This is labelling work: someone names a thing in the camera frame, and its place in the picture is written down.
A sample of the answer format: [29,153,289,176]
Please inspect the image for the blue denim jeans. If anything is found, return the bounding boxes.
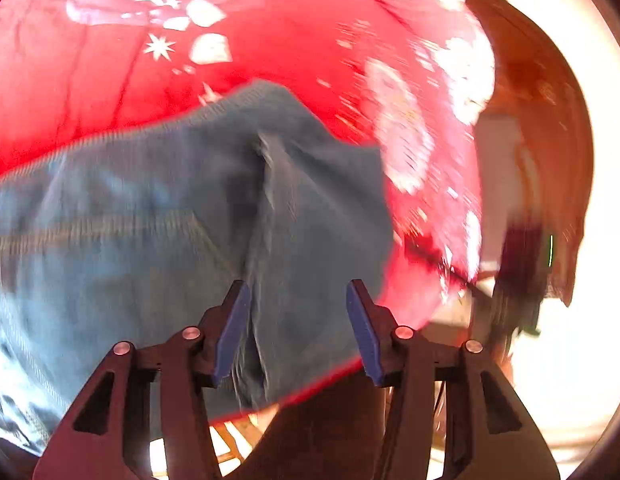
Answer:
[0,81,392,454]

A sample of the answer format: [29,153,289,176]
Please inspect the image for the red floral bed blanket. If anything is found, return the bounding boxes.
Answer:
[0,0,496,411]

